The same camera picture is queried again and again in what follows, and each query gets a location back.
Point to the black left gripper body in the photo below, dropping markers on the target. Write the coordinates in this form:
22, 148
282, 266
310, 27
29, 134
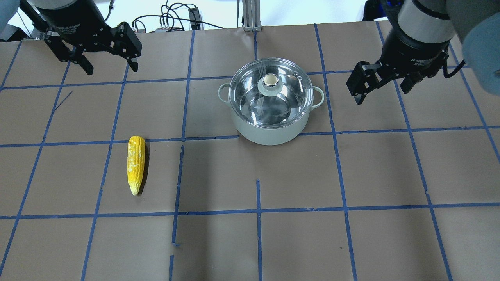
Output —
74, 24

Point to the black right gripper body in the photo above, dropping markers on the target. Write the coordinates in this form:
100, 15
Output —
410, 50

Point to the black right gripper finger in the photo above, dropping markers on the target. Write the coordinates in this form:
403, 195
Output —
367, 77
407, 84

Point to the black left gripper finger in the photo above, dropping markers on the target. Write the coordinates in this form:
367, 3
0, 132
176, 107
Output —
127, 45
64, 54

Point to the glass pot lid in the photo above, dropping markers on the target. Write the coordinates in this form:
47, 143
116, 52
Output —
267, 75

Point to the yellow corn cob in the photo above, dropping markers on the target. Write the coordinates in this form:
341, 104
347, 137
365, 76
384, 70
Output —
135, 163

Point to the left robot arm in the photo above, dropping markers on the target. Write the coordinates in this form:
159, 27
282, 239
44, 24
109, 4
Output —
10, 7

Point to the pale green cooking pot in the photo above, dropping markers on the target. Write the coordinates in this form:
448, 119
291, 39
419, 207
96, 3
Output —
273, 120

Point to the black power adapter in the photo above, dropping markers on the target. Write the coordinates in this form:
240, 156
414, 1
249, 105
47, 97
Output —
195, 18

